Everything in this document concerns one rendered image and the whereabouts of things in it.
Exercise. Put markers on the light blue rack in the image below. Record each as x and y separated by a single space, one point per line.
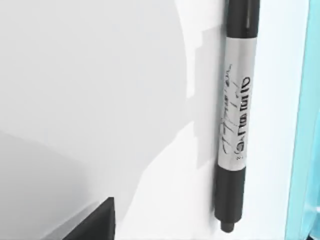
305 140

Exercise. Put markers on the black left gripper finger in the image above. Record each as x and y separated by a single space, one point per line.
100 222

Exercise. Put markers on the black and grey marker pen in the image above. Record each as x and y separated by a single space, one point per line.
236 112

